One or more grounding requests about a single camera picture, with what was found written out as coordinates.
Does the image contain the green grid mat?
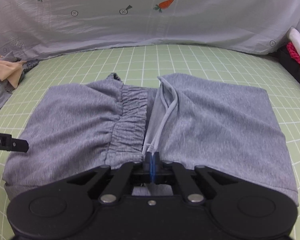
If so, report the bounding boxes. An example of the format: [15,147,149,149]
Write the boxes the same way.
[0,44,300,240]

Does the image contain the beige garment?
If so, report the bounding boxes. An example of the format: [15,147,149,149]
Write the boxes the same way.
[0,55,24,89]

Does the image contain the red patterned cloth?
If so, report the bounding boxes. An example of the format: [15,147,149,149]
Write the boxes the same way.
[286,42,300,82]

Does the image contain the blue plaid shirt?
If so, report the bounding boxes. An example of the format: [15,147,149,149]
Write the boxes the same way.
[21,59,40,75]

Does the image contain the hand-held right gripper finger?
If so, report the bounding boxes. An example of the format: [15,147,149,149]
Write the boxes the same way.
[66,152,153,204]
[152,152,237,203]

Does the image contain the grey sweat pants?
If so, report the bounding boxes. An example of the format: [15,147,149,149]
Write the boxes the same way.
[2,72,299,208]

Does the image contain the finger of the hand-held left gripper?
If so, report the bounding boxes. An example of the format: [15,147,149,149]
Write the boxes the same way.
[10,136,30,153]

